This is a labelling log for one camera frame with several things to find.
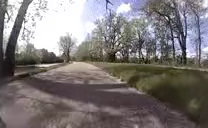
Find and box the row of trees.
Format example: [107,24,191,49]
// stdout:
[73,0,208,67]

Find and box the grey paved path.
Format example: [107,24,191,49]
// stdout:
[0,61,198,128]

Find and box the grey side road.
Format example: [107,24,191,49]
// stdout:
[13,62,65,77]

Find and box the lone bare tree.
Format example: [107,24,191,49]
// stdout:
[57,32,78,63]

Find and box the dark hedge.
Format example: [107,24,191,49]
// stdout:
[15,43,65,66]

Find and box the leaning dark tree trunk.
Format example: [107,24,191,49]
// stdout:
[3,0,34,78]

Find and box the grass verge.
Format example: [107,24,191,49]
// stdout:
[86,61,208,128]

